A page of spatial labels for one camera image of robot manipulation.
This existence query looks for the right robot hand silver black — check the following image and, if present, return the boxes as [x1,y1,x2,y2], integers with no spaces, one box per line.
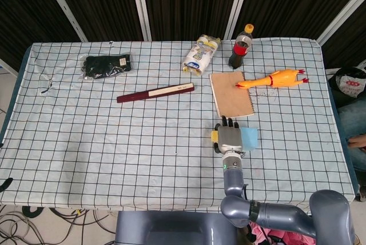
[213,115,244,155]

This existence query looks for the large blue foam cube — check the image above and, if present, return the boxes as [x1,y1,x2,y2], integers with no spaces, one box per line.
[240,127,260,152]

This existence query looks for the brown spiral notebook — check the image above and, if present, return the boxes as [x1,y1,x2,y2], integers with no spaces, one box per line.
[209,70,256,119]

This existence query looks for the yellow rubber chicken toy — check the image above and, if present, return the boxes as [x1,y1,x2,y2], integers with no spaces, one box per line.
[236,67,310,89]

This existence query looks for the cola bottle red label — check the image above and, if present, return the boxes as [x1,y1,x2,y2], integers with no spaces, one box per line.
[228,23,255,69]

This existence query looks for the dark red folded fan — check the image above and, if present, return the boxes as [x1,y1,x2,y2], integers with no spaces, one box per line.
[116,82,197,104]

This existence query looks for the pack of white tape rolls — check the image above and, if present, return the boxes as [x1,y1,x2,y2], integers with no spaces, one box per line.
[181,34,221,77]

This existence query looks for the grey-blue robot torso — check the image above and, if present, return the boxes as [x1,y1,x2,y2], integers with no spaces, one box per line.
[114,210,238,245]

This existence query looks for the pink cloth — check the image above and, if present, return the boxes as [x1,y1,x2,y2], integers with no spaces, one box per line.
[247,222,317,245]

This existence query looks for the white black checkered tablecloth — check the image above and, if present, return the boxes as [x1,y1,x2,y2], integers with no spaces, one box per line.
[0,38,357,211]

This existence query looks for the seated person in jeans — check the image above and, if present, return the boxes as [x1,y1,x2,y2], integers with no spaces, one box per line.
[337,96,366,171]

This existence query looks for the white plastic bag red print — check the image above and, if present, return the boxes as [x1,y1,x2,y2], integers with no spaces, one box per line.
[327,66,366,99]

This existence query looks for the black gloves in plastic bag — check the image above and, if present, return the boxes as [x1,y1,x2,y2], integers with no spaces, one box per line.
[79,53,133,81]

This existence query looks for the black tape roll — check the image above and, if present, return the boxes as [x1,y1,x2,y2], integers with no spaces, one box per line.
[22,206,43,219]

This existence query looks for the white partition post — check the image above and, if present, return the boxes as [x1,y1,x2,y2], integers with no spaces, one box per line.
[129,0,152,41]
[38,0,88,42]
[316,0,366,46]
[223,0,254,40]

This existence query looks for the tangle of floor cables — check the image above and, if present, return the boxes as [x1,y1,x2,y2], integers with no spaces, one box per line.
[0,204,118,245]

